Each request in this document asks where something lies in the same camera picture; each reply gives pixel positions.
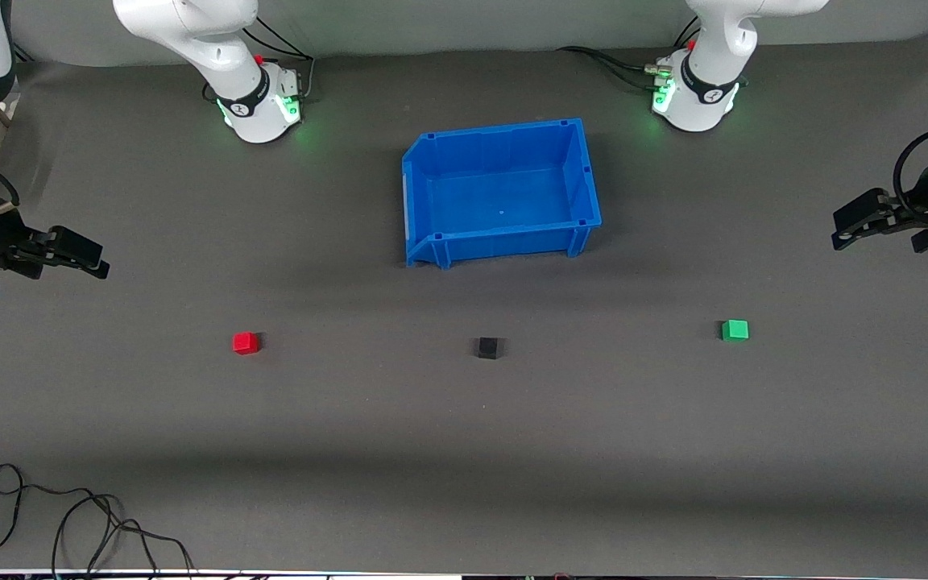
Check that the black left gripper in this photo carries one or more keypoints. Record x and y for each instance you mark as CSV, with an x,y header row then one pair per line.
x,y
909,216

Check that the small green cube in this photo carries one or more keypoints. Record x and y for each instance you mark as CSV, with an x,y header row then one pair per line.
x,y
735,330

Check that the small red cube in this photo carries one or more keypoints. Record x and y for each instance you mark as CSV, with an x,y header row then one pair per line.
x,y
245,343

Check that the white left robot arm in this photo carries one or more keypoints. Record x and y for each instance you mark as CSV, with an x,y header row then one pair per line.
x,y
710,72

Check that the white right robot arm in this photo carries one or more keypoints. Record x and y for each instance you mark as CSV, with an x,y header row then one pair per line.
x,y
214,48

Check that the small black cube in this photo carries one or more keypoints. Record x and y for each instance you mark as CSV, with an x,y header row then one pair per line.
x,y
488,348

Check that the blue plastic storage bin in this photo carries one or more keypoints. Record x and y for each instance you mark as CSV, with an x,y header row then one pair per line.
x,y
504,201

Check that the dark grey table mat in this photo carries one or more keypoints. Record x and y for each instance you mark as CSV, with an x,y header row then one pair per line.
x,y
464,419

